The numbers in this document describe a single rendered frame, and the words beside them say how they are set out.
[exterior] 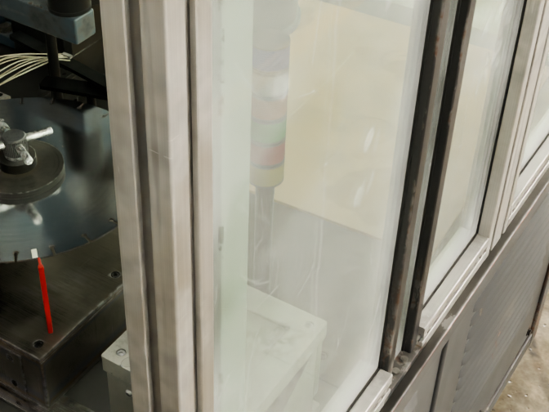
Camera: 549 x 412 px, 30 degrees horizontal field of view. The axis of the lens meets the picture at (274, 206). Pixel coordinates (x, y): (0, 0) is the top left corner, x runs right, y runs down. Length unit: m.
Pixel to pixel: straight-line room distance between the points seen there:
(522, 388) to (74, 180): 1.36
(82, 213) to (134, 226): 0.58
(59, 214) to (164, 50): 0.69
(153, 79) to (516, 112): 0.84
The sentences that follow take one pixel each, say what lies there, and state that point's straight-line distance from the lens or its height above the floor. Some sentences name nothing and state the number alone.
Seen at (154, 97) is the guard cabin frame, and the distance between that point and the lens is 0.57.
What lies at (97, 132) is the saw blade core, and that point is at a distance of 1.35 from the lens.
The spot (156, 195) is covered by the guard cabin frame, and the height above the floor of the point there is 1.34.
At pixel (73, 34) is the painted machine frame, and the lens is 1.43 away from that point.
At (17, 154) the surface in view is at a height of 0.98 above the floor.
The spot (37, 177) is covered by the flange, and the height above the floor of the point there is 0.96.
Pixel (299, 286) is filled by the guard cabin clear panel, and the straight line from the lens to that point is 0.91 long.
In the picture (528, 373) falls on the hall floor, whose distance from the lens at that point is 2.40.
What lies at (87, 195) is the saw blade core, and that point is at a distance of 1.25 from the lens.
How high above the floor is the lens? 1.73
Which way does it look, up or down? 39 degrees down
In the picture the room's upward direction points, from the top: 2 degrees clockwise
